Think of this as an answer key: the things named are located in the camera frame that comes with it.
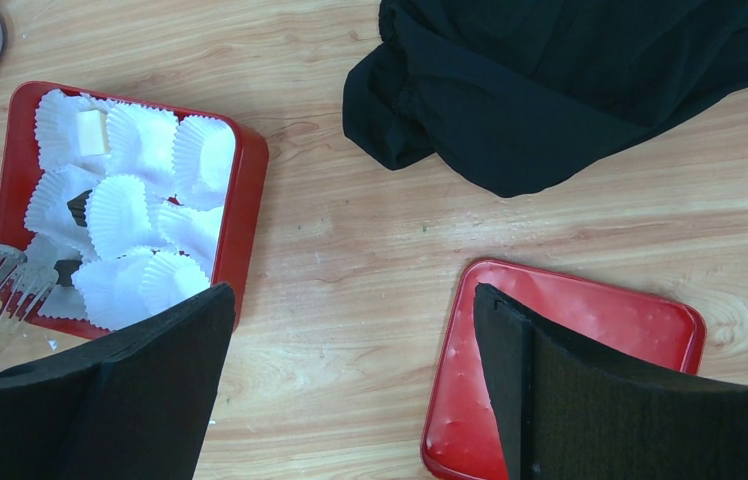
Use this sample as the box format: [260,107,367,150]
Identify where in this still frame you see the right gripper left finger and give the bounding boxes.
[0,284,235,479]

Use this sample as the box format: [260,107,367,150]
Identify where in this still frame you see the white chocolate piece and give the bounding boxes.
[75,110,110,156]

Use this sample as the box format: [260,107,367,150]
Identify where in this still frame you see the white paper cup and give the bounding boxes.
[140,252,210,315]
[34,89,115,175]
[173,115,236,210]

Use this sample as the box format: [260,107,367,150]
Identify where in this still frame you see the red box lid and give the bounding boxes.
[420,258,706,479]

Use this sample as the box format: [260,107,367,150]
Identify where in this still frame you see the dark chocolate piece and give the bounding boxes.
[66,190,92,228]

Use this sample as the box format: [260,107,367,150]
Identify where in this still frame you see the red chocolate box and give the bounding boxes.
[0,82,268,339]

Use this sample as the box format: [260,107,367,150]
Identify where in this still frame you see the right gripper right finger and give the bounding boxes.
[473,284,748,479]

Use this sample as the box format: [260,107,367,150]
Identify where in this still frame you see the black cloth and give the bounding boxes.
[342,1,748,198]

